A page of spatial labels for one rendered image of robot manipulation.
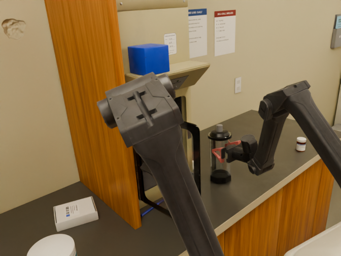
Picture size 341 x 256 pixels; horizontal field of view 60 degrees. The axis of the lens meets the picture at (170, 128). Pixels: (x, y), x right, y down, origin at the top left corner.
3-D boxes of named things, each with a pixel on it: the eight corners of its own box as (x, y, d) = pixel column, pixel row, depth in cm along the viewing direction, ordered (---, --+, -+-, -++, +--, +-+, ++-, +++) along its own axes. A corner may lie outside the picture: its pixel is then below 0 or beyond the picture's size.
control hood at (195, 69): (126, 101, 106) (123, 73, 102) (191, 84, 125) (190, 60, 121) (144, 108, 97) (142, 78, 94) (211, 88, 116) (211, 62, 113)
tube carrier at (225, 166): (204, 177, 141) (202, 134, 135) (219, 169, 148) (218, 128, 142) (221, 184, 133) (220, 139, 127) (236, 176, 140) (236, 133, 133)
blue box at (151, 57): (129, 73, 103) (127, 46, 99) (152, 68, 109) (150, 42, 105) (146, 76, 96) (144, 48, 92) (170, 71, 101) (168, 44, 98)
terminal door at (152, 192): (142, 199, 121) (132, 106, 106) (201, 233, 102) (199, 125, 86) (140, 200, 121) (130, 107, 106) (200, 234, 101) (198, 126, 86)
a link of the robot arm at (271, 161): (270, 108, 82) (303, 95, 84) (259, 95, 86) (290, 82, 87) (253, 180, 116) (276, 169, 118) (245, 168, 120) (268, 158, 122)
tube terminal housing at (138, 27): (108, 186, 141) (81, 13, 112) (161, 162, 160) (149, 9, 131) (138, 210, 123) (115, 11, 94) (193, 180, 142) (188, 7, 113)
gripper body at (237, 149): (225, 148, 127) (238, 152, 121) (239, 141, 133) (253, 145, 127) (225, 162, 129) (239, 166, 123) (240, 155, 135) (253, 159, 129)
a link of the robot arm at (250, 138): (254, 176, 115) (273, 167, 117) (249, 152, 110) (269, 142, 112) (239, 162, 126) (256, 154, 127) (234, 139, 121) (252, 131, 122)
